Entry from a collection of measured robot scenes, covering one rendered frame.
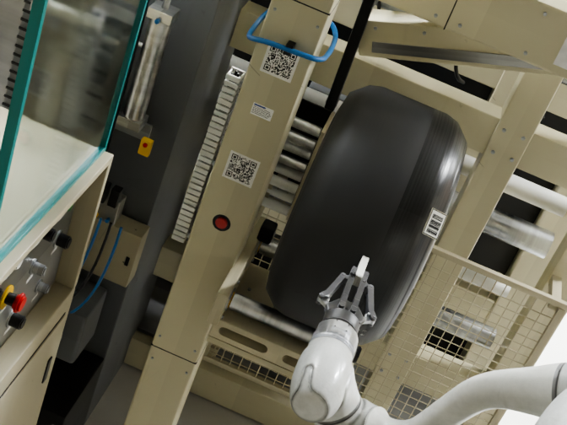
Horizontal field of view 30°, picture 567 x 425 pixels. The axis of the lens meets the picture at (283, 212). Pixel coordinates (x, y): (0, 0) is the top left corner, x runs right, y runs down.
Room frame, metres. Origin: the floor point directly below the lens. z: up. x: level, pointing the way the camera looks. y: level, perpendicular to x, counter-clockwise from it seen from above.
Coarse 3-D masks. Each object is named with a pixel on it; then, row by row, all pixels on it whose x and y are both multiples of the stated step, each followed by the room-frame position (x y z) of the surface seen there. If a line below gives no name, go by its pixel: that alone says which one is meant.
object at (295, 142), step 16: (304, 112) 2.69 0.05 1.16; (320, 112) 2.69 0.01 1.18; (304, 128) 2.56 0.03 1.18; (320, 128) 2.57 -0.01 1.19; (288, 144) 2.56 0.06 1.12; (304, 144) 2.55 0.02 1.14; (320, 144) 2.55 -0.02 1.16; (288, 160) 2.55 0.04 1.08; (304, 160) 2.68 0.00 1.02; (272, 176) 2.56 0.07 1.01; (288, 176) 2.56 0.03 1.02; (304, 176) 2.54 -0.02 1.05; (272, 192) 2.56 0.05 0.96; (272, 208) 2.55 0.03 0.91; (288, 208) 2.55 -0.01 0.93
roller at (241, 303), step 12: (240, 300) 2.09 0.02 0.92; (252, 300) 2.10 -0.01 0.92; (240, 312) 2.08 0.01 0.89; (252, 312) 2.08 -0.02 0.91; (264, 312) 2.08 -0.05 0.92; (276, 312) 2.09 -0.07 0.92; (264, 324) 2.08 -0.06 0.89; (276, 324) 2.07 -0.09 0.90; (288, 324) 2.07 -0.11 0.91; (300, 324) 2.08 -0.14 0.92; (300, 336) 2.07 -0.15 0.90; (360, 348) 2.08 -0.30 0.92
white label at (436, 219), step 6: (432, 210) 2.01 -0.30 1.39; (432, 216) 2.00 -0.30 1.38; (438, 216) 2.01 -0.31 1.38; (444, 216) 2.02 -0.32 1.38; (426, 222) 1.99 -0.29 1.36; (432, 222) 2.00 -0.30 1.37; (438, 222) 2.00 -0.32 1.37; (444, 222) 2.01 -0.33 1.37; (426, 228) 1.99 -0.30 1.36; (432, 228) 1.99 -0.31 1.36; (438, 228) 2.00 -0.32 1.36; (426, 234) 1.98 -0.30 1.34; (432, 234) 1.98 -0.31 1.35; (438, 234) 1.99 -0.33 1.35
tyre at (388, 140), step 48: (384, 96) 2.24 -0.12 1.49; (336, 144) 2.07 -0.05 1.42; (384, 144) 2.09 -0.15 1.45; (432, 144) 2.13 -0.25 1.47; (336, 192) 1.98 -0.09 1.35; (384, 192) 2.00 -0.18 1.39; (432, 192) 2.03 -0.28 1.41; (288, 240) 1.97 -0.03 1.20; (336, 240) 1.94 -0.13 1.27; (384, 240) 1.95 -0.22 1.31; (432, 240) 2.00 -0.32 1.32; (288, 288) 1.95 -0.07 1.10; (384, 288) 1.93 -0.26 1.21
